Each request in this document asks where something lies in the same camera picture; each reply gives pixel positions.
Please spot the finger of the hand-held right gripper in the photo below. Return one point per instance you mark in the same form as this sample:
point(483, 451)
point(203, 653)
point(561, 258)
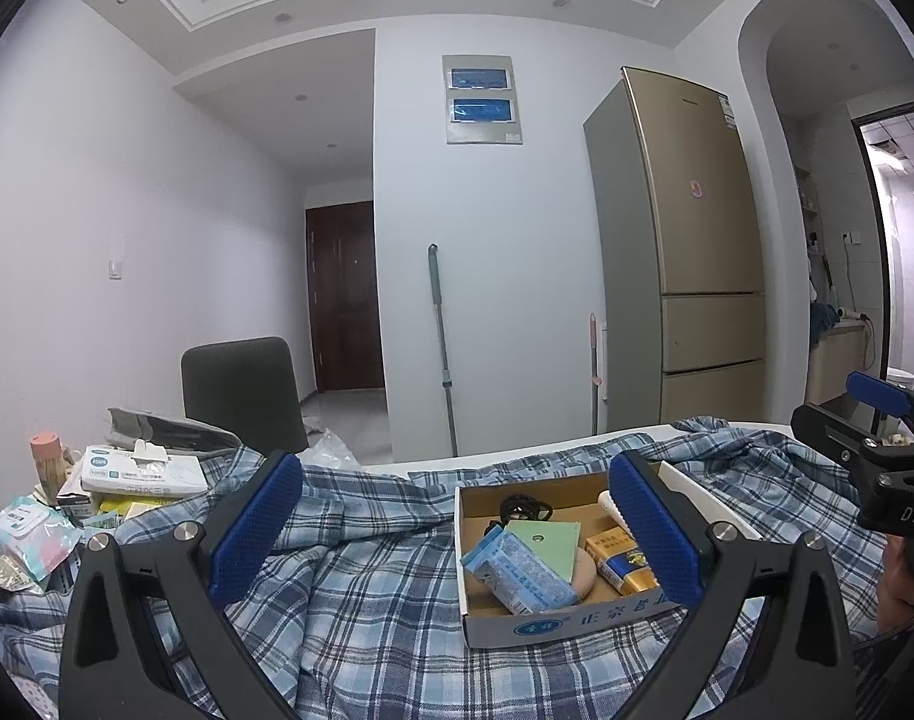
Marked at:
point(877, 390)
point(832, 435)

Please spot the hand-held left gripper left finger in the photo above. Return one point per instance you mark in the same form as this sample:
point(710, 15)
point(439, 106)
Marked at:
point(254, 532)

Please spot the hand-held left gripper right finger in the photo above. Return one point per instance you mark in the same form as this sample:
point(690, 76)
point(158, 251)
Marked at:
point(652, 532)

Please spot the yellow cigarette pack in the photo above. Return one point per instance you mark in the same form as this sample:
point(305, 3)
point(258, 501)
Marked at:
point(622, 562)

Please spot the tan round compact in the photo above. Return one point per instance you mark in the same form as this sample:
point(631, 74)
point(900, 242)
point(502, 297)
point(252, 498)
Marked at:
point(583, 574)

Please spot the green card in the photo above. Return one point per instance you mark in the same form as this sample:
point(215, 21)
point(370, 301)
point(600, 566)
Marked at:
point(554, 540)

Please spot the blue tissue packet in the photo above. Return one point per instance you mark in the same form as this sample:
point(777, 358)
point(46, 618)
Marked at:
point(524, 570)

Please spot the white cardboard box tray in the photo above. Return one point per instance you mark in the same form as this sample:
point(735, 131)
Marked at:
point(547, 626)

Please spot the person's right hand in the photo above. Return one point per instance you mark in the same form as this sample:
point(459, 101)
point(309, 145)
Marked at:
point(907, 585)

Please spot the beige kitchen counter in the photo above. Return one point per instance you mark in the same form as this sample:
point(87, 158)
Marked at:
point(839, 364)

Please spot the clear plastic bag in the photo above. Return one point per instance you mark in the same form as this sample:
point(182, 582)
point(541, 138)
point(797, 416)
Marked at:
point(333, 448)

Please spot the yellow packet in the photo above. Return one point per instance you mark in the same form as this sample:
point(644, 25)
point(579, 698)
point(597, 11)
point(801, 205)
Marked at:
point(138, 506)

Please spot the white wet wipes pack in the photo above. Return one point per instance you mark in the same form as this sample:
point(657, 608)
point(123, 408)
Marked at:
point(142, 472)

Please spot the grey folded pouch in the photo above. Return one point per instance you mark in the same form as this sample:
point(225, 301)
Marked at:
point(164, 427)

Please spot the blue plaid blanket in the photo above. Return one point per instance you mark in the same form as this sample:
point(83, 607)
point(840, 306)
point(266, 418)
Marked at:
point(367, 615)

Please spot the black chair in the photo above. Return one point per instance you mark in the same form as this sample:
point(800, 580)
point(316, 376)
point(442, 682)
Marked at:
point(239, 390)

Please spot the gold refrigerator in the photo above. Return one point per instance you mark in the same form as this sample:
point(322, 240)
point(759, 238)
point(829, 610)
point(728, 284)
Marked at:
point(697, 277)

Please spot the pink capped bottle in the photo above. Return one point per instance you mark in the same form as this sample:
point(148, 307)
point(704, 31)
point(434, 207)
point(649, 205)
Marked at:
point(48, 457)

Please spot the pastel wet wipes pack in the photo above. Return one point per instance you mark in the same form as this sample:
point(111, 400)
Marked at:
point(30, 536)

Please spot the dark brown door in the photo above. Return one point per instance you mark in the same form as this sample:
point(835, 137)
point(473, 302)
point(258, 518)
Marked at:
point(344, 300)

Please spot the grey electrical panel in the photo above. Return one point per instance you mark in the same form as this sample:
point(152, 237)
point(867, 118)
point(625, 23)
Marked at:
point(481, 135)

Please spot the white wall switch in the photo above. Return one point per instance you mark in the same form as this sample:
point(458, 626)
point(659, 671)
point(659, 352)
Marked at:
point(114, 268)

